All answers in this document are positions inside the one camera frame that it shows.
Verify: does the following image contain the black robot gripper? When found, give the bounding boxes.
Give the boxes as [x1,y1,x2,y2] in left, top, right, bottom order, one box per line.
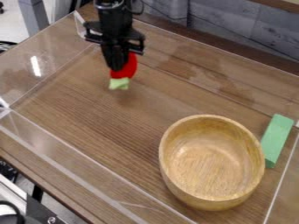
[82,21,145,70]

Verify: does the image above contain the red plush strawberry green leaf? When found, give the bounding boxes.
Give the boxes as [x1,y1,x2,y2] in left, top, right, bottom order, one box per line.
[108,52,137,90]

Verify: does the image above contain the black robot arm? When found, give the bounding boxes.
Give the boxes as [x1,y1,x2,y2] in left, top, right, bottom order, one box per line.
[82,0,145,71]

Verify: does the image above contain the clear acrylic tray walls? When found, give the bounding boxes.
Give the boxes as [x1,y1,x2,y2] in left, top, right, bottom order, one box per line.
[0,16,299,224]

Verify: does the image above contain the wooden bowl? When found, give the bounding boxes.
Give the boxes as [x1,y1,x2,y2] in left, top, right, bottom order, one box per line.
[158,115,265,211]

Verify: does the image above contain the green rectangular block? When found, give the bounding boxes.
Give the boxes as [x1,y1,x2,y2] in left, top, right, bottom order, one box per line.
[260,114,294,168]

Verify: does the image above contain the clear acrylic corner bracket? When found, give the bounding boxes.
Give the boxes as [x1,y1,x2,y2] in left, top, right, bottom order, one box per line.
[73,10,101,39]

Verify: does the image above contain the black cable bottom left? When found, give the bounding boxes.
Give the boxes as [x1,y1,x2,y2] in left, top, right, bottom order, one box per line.
[0,200,27,224]

